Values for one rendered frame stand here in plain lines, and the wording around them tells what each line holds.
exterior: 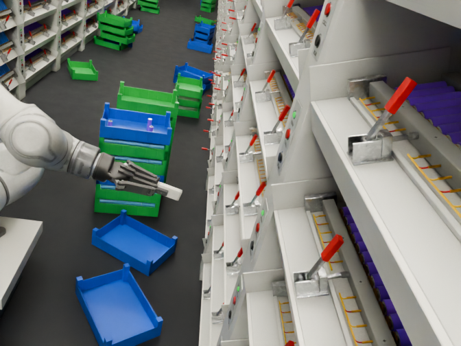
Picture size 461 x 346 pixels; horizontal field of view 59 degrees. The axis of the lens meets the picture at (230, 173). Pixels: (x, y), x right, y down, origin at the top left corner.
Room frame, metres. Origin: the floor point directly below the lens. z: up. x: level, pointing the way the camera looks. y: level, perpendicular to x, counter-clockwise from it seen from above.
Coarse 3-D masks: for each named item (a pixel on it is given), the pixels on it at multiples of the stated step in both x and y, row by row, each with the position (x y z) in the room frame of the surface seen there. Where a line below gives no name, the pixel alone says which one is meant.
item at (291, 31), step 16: (272, 0) 1.26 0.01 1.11; (288, 0) 1.27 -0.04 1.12; (304, 0) 1.27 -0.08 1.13; (320, 0) 1.28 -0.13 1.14; (272, 16) 1.26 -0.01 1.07; (288, 16) 1.09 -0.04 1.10; (304, 16) 1.08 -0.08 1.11; (272, 32) 1.07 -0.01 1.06; (288, 32) 1.03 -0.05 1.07; (304, 32) 0.82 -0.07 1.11; (288, 48) 0.88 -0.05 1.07; (304, 48) 0.82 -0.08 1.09; (288, 64) 0.79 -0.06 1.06; (304, 64) 0.66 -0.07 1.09
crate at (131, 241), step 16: (112, 224) 1.43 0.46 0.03; (128, 224) 1.48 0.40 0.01; (144, 224) 1.46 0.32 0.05; (96, 240) 1.30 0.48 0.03; (112, 240) 1.36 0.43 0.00; (128, 240) 1.39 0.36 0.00; (144, 240) 1.41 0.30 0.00; (160, 240) 1.42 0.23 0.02; (176, 240) 1.39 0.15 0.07; (128, 256) 1.25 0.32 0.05; (144, 256) 1.31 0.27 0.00; (160, 256) 1.28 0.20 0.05; (144, 272) 1.22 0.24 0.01
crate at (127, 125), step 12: (108, 108) 1.70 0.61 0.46; (120, 120) 1.72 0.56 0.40; (132, 120) 1.75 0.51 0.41; (144, 120) 1.76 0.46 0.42; (156, 120) 1.78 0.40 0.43; (168, 120) 1.78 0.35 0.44; (108, 132) 1.53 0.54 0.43; (120, 132) 1.55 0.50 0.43; (132, 132) 1.56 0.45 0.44; (144, 132) 1.58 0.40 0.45; (156, 132) 1.59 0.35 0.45; (168, 132) 1.60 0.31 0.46; (168, 144) 1.61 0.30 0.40
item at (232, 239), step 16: (224, 176) 1.26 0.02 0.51; (224, 192) 1.21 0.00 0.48; (224, 208) 1.11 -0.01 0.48; (224, 224) 1.02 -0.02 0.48; (224, 240) 0.95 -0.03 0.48; (240, 240) 0.95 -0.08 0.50; (224, 256) 0.88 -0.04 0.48; (224, 272) 0.82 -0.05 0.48; (224, 288) 0.76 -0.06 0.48; (224, 304) 0.66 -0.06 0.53
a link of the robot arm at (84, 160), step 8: (80, 144) 0.90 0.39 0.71; (88, 144) 0.92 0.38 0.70; (80, 152) 0.88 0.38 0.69; (88, 152) 0.89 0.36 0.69; (96, 152) 0.90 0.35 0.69; (72, 160) 0.86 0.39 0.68; (80, 160) 0.87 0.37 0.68; (88, 160) 0.87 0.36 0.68; (96, 160) 0.89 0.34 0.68; (72, 168) 0.86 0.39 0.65; (80, 168) 0.86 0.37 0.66; (88, 168) 0.87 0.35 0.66; (80, 176) 0.87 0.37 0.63; (88, 176) 0.87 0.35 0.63
